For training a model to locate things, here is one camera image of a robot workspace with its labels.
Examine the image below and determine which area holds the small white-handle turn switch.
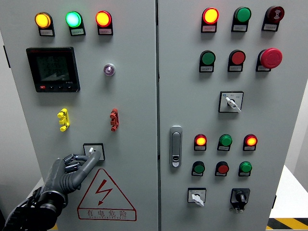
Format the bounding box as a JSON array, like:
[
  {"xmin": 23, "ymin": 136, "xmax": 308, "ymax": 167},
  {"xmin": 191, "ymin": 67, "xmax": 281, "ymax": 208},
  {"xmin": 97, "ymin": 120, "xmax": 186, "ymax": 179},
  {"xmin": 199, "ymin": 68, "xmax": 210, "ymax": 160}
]
[{"xmin": 187, "ymin": 187, "xmax": 207, "ymax": 207}]

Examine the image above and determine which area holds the bright green round lamp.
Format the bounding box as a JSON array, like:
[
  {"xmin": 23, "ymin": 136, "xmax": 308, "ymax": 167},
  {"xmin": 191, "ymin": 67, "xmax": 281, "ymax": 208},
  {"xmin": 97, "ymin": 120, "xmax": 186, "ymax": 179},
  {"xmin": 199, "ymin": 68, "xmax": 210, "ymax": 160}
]
[{"xmin": 65, "ymin": 11, "xmax": 83, "ymax": 28}]

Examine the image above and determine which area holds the white round lamp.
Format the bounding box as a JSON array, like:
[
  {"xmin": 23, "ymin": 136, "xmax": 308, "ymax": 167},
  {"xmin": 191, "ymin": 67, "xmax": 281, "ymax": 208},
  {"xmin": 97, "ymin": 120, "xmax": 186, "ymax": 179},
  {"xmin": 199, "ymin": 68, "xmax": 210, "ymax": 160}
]
[{"xmin": 103, "ymin": 63, "xmax": 116, "ymax": 77}]

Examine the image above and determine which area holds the dark red buzzer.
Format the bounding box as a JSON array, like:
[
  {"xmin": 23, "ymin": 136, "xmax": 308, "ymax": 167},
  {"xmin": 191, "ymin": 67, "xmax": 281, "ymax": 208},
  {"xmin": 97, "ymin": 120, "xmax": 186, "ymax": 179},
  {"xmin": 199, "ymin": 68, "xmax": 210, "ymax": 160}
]
[{"xmin": 265, "ymin": 5, "xmax": 285, "ymax": 24}]

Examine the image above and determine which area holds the large white-handle turn switch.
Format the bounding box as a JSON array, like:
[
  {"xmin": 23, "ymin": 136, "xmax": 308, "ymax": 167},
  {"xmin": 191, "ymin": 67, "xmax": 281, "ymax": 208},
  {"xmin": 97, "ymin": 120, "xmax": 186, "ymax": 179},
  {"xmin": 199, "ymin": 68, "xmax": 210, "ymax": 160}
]
[{"xmin": 218, "ymin": 90, "xmax": 244, "ymax": 114}]

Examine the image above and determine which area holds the yellow round lamp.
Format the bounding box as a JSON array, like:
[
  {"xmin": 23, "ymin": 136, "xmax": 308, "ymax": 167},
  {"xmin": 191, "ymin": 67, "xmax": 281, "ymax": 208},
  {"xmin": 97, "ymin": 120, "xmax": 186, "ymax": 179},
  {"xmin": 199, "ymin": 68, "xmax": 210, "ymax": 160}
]
[{"xmin": 34, "ymin": 12, "xmax": 53, "ymax": 29}]

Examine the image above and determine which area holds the small red push button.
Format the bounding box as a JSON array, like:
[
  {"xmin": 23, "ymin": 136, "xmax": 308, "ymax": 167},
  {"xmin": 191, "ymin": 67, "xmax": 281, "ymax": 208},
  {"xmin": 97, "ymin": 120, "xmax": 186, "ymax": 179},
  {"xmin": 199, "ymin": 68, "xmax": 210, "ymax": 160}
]
[{"xmin": 215, "ymin": 161, "xmax": 230, "ymax": 174}]

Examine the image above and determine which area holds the black display meter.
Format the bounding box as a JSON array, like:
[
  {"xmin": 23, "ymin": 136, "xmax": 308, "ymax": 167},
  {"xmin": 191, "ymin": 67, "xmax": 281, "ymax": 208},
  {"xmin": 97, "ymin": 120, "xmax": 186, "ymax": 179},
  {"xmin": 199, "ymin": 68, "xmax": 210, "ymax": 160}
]
[{"xmin": 26, "ymin": 46, "xmax": 81, "ymax": 93}]

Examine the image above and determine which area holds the pale grey door with lock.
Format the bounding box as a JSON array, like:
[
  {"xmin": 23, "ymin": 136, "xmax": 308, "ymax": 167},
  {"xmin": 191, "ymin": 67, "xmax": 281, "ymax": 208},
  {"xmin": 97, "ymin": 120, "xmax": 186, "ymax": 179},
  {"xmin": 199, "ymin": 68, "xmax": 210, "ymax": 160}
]
[{"xmin": 157, "ymin": 0, "xmax": 308, "ymax": 231}]

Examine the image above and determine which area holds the small yellow handle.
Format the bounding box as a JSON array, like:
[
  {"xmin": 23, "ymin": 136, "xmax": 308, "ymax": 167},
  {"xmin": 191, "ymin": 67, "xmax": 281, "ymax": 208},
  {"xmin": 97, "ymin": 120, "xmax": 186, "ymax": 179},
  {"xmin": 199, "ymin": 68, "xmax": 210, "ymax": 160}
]
[{"xmin": 56, "ymin": 108, "xmax": 71, "ymax": 132}]

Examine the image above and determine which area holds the small green push button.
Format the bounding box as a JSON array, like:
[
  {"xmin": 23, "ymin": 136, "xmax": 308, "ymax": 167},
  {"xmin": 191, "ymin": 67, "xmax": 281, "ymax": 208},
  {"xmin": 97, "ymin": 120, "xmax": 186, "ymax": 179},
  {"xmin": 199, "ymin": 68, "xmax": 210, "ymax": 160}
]
[{"xmin": 192, "ymin": 161, "xmax": 206, "ymax": 174}]

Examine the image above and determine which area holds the pale grey door with display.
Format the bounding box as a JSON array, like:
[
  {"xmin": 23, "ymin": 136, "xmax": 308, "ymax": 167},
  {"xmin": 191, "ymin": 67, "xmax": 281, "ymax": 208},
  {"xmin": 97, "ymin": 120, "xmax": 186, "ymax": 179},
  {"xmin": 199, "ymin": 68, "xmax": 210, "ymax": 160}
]
[{"xmin": 0, "ymin": 0, "xmax": 160, "ymax": 231}]

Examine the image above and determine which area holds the small red handle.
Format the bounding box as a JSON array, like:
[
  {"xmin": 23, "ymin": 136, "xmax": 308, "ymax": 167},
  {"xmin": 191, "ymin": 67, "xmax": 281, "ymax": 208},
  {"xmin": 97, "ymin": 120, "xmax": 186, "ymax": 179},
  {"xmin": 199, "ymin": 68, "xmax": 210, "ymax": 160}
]
[{"xmin": 109, "ymin": 108, "xmax": 120, "ymax": 132}]

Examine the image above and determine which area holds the large red stop button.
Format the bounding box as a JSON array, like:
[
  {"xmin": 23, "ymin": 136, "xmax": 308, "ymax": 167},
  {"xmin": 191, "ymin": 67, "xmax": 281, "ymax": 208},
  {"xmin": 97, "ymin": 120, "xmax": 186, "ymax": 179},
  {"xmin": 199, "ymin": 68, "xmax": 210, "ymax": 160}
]
[{"xmin": 258, "ymin": 47, "xmax": 283, "ymax": 70}]

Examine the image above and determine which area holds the small red round lamp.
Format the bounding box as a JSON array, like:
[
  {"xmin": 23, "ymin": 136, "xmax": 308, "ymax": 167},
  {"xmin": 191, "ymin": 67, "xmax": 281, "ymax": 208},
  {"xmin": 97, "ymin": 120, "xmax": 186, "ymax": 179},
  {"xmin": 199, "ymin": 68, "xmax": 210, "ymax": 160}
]
[
  {"xmin": 243, "ymin": 133, "xmax": 258, "ymax": 147},
  {"xmin": 194, "ymin": 133, "xmax": 207, "ymax": 147}
]

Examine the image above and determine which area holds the small green round lamp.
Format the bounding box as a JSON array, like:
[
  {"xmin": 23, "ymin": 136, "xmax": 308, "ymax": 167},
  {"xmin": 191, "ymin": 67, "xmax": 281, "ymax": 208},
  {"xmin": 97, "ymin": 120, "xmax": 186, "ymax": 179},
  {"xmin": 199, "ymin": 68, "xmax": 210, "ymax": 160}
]
[
  {"xmin": 218, "ymin": 133, "xmax": 233, "ymax": 147},
  {"xmin": 239, "ymin": 161, "xmax": 253, "ymax": 173}
]

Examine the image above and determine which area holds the black-handle turn switch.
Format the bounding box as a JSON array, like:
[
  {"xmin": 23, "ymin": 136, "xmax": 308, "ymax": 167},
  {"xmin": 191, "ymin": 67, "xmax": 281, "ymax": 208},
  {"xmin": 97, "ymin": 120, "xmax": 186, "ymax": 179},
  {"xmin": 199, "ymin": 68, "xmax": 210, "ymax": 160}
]
[{"xmin": 230, "ymin": 188, "xmax": 251, "ymax": 214}]

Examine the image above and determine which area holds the red warning triangle sticker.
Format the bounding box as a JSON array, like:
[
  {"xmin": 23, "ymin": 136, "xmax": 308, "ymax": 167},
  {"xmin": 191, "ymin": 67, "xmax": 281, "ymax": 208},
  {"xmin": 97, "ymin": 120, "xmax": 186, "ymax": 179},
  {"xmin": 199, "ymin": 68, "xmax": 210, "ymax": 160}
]
[{"xmin": 77, "ymin": 168, "xmax": 137, "ymax": 222}]

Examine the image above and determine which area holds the silver door lock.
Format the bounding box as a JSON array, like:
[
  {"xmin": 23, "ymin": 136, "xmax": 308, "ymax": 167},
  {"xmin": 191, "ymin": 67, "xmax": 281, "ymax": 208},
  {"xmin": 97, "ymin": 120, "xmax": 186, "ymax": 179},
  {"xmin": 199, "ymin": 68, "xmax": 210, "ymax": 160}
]
[{"xmin": 169, "ymin": 125, "xmax": 183, "ymax": 168}]

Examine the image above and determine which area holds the dark green round lamp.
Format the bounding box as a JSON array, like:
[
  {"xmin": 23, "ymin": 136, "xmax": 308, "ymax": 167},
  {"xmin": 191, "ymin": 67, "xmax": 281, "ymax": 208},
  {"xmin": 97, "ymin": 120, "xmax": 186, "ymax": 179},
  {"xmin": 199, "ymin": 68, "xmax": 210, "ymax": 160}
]
[{"xmin": 233, "ymin": 6, "xmax": 252, "ymax": 24}]

